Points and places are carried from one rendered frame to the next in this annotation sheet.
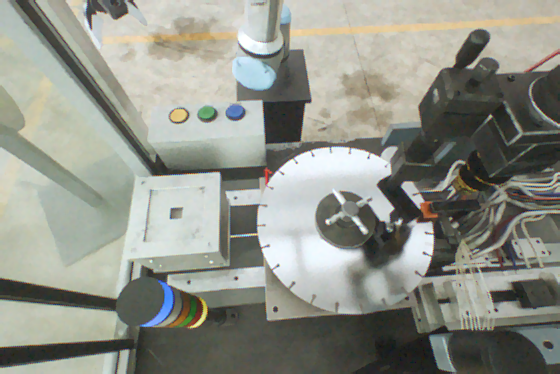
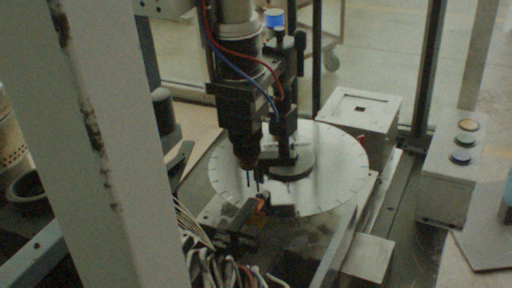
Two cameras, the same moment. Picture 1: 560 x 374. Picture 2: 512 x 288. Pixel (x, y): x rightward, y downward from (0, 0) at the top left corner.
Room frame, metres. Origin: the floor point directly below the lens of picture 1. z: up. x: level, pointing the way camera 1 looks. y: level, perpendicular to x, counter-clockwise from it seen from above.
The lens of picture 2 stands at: (0.61, -0.83, 1.58)
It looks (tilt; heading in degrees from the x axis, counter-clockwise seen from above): 35 degrees down; 125
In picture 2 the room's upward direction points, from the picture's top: 4 degrees counter-clockwise
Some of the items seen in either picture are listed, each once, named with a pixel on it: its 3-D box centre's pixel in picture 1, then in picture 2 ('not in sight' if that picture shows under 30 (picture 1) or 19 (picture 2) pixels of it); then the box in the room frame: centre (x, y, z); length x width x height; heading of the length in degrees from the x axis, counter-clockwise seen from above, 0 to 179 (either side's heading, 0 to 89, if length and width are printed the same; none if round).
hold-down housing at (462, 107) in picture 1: (435, 132); (282, 84); (0.23, -0.19, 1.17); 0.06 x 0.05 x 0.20; 87
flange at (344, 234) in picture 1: (345, 216); (287, 157); (0.19, -0.12, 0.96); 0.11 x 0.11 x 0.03
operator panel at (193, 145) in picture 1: (213, 137); (452, 166); (0.47, 0.19, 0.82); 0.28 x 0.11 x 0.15; 96
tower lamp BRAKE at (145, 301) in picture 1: (146, 301); (274, 18); (0.02, 0.13, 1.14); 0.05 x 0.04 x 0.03; 6
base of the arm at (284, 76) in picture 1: (271, 62); not in sight; (0.80, 0.05, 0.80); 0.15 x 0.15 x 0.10
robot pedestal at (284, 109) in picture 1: (273, 139); not in sight; (0.80, 0.05, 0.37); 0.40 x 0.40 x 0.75; 6
